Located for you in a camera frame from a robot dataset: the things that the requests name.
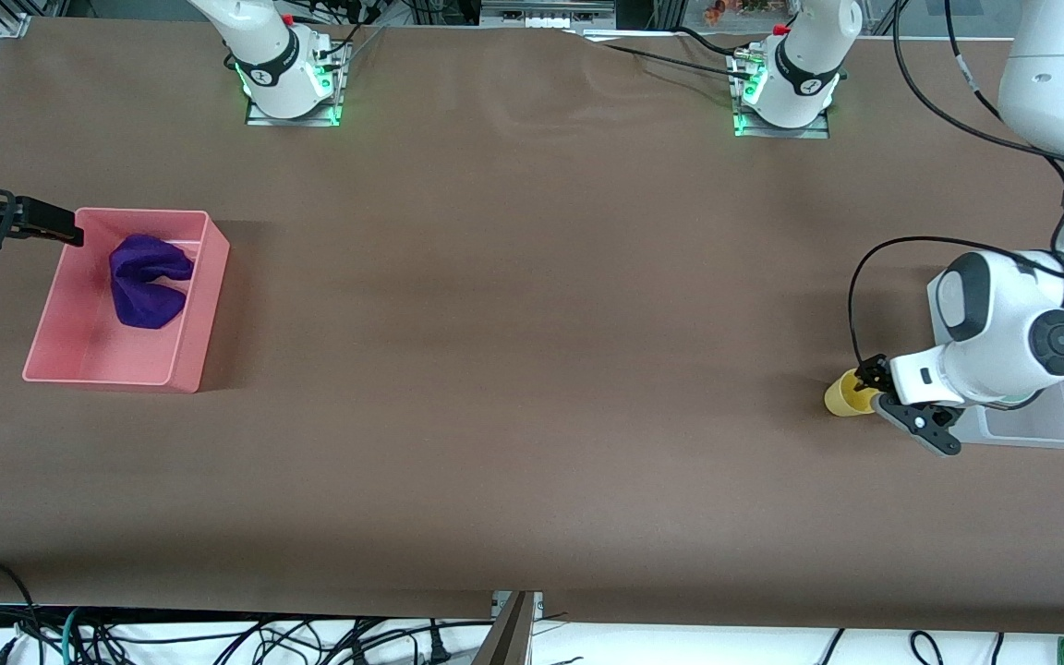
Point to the yellow cup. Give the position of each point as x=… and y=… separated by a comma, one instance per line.
x=839, y=399

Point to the metal table post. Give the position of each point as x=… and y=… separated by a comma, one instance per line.
x=509, y=633

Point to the pink plastic bin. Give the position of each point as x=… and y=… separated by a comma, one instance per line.
x=79, y=342

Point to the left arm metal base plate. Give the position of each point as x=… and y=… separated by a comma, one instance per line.
x=814, y=132

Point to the aluminium frame bracket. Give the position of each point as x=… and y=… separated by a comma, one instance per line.
x=15, y=20

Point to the brown table cover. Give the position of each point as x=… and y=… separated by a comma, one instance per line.
x=532, y=369

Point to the white power strip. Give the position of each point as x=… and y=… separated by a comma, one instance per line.
x=546, y=13

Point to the purple cloth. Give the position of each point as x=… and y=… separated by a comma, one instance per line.
x=146, y=282

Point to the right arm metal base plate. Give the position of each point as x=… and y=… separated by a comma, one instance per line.
x=327, y=102

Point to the clear plastic bin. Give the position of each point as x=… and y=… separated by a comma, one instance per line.
x=1049, y=425

